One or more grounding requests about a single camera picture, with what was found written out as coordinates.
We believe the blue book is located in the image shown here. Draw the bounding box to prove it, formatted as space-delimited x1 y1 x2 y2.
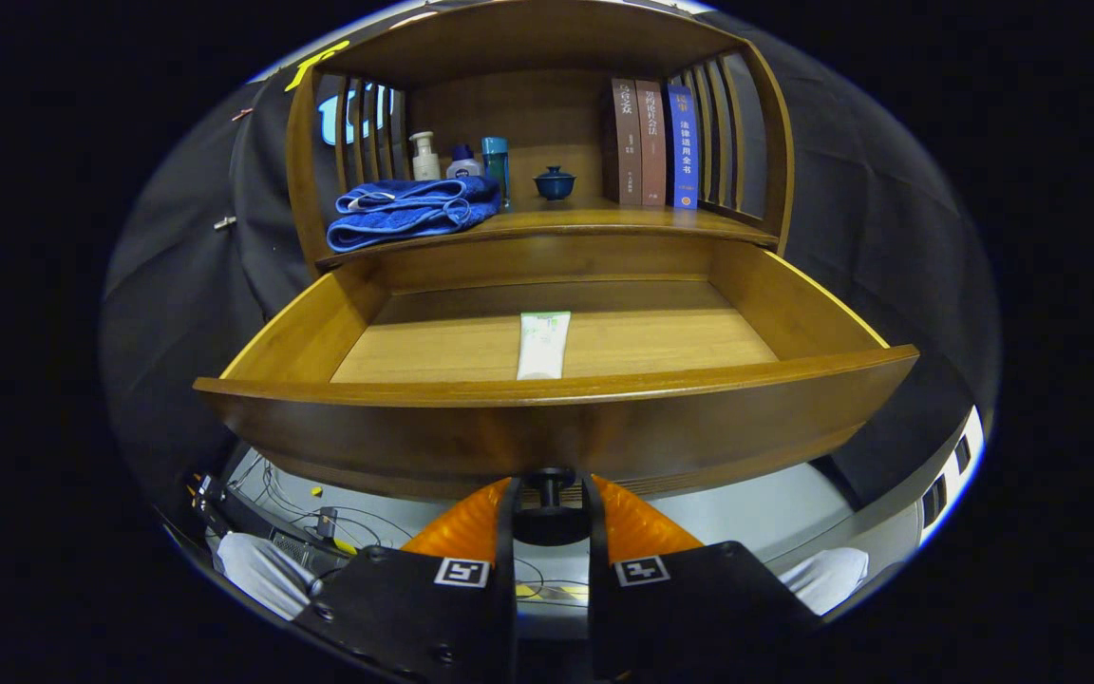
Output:
666 84 701 210

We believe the wooden cabinet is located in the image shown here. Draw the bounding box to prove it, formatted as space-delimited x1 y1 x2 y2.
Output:
284 0 795 276

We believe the dark brown book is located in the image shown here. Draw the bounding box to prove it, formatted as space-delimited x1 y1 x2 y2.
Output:
602 78 644 206

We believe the white and green tube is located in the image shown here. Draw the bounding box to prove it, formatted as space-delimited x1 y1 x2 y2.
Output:
517 311 572 381

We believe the reddish brown book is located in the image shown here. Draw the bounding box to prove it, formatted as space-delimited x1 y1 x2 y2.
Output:
635 80 669 208

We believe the clear blue bottle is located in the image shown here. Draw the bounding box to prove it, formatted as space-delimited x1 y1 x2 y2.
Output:
481 136 512 212

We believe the white pump bottle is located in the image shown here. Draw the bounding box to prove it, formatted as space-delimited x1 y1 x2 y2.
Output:
409 131 442 181

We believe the black power strip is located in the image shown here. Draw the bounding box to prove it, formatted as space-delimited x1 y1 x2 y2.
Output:
194 475 349 571

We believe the blue folded towel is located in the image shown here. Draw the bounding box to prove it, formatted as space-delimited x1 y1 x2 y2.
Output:
326 176 502 254

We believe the white slotted panel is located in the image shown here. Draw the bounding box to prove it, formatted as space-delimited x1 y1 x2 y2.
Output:
917 407 987 547

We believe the wooden drawer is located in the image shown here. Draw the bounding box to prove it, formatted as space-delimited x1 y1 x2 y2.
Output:
193 233 920 547

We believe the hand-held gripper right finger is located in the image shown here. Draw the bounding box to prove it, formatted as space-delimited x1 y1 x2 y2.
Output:
583 473 823 684

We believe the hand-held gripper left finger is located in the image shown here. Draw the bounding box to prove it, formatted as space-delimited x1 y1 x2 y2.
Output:
295 475 519 684

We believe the wooden countertop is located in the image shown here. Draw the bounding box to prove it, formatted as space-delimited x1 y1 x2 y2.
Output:
319 199 781 267

